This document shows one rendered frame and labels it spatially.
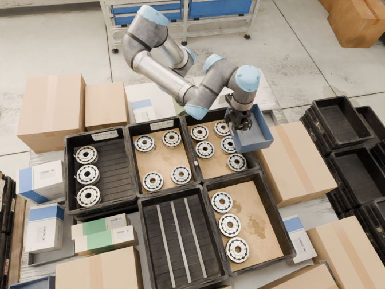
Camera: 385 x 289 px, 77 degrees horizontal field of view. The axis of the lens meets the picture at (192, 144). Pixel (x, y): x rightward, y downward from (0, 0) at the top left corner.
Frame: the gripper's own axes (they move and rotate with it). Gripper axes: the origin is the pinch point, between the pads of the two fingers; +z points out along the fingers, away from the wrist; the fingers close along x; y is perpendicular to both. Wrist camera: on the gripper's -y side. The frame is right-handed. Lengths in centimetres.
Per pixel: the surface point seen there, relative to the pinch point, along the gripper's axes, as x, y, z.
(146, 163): -43.0, -3.8, 24.8
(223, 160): -3.0, 2.1, 28.8
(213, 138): -4.7, -12.4, 28.7
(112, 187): -61, 6, 23
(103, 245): -64, 33, 18
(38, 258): -99, 30, 32
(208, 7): 39, -196, 73
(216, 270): -20, 52, 27
